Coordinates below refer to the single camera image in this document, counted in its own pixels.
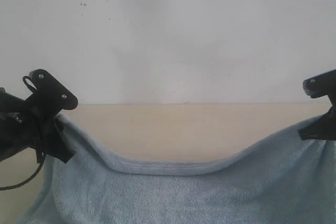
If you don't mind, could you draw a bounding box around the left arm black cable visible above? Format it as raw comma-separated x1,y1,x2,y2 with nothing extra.
0,76,49,191

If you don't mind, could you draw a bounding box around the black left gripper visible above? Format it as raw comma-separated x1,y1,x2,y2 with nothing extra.
15,69,78,163

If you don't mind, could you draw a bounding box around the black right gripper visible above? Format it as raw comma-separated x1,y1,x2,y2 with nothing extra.
298,70,335,141

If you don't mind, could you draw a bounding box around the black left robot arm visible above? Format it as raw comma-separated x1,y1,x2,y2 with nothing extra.
1,69,78,163

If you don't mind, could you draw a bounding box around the light blue terry towel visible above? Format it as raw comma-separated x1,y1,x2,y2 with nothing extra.
17,115,335,223

